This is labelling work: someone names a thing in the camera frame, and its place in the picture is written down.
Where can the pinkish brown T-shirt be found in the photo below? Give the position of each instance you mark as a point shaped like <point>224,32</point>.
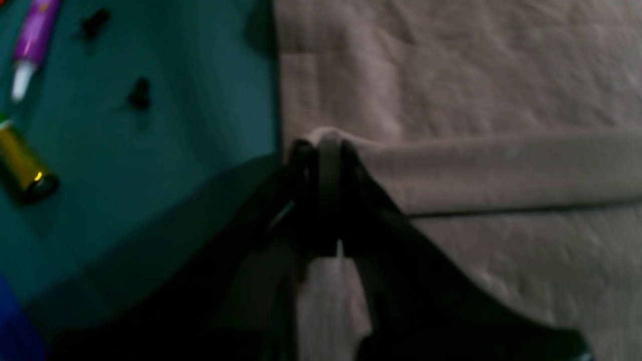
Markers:
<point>508,131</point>

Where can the teal table cloth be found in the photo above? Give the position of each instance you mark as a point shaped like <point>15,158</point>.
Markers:
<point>140,191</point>

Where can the small black screw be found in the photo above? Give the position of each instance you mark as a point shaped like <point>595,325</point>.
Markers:
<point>139,96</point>
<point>92,25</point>

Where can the purple glue tube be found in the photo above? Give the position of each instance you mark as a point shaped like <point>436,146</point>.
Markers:
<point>32,45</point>

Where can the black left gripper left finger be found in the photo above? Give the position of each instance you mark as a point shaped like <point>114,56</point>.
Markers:
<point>219,305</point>

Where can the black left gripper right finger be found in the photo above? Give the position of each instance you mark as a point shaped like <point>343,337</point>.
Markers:
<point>424,307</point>

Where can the yellow black battery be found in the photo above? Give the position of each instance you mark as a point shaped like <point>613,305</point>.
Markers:
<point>30,177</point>

